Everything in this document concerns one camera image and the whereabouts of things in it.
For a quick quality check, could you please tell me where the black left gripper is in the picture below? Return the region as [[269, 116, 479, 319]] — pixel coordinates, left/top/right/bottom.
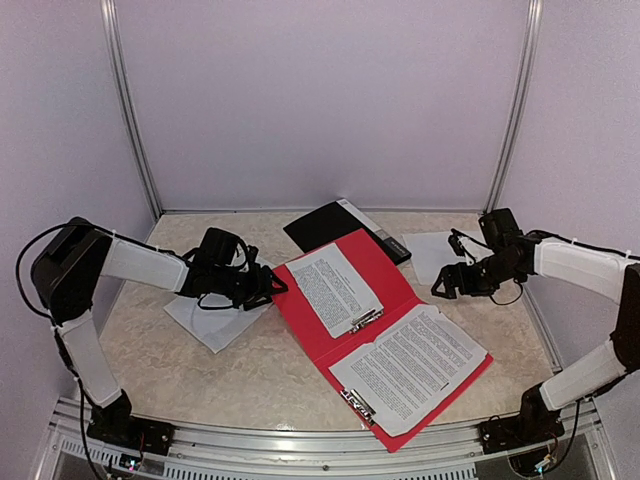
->
[[212, 262, 288, 311]]

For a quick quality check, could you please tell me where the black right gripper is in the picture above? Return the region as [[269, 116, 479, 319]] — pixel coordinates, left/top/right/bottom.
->
[[432, 252, 522, 299]]

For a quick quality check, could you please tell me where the metal folder clip spine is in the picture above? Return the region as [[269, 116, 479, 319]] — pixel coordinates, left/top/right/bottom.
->
[[349, 308, 384, 334]]

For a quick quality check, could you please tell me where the red clip file folder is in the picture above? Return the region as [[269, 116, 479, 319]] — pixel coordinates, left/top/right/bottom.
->
[[275, 230, 493, 453]]

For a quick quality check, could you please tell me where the black clip file folder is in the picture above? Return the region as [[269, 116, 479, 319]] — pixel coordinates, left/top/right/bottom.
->
[[283, 199, 411, 266]]

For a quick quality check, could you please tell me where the metal folder clip bottom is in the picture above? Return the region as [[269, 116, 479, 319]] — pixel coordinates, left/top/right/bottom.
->
[[339, 389, 376, 426]]

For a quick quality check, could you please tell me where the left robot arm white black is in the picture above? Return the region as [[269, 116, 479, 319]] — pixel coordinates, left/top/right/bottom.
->
[[29, 217, 288, 445]]

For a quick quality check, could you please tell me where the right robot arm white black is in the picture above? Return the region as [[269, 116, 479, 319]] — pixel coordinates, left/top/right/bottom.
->
[[431, 208, 639, 444]]

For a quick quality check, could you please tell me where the blank white paper sheet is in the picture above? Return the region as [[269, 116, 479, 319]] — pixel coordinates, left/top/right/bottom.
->
[[402, 231, 463, 285]]

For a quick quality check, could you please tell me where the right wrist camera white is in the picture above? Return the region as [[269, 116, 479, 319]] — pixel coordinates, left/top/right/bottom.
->
[[448, 229, 492, 265]]

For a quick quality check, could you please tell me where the aluminium frame rail back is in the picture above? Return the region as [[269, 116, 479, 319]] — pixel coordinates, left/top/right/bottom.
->
[[158, 207, 489, 217]]

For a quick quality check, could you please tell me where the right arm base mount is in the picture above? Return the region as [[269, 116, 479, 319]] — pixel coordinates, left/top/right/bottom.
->
[[478, 414, 565, 454]]

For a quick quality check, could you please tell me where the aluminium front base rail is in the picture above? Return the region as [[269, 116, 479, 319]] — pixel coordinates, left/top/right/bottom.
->
[[30, 398, 619, 479]]

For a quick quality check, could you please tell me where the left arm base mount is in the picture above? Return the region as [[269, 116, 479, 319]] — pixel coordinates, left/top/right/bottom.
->
[[87, 409, 175, 456]]

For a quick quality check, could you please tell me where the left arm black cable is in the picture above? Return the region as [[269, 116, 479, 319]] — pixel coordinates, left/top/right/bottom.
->
[[14, 222, 91, 321]]

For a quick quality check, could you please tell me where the aluminium frame post right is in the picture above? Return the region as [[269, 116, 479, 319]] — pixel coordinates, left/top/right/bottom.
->
[[483, 0, 544, 213]]

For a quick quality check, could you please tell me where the aluminium frame post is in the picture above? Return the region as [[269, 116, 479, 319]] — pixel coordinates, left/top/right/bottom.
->
[[100, 0, 164, 221], [483, 0, 544, 213]]

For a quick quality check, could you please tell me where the aluminium frame post left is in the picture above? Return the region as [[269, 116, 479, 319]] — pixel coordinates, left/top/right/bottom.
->
[[100, 0, 164, 221]]

